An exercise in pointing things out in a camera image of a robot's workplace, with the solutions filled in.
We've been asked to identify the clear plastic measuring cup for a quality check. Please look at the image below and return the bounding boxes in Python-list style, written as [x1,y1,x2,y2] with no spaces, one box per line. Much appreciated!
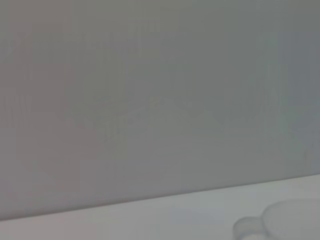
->
[231,198,320,240]

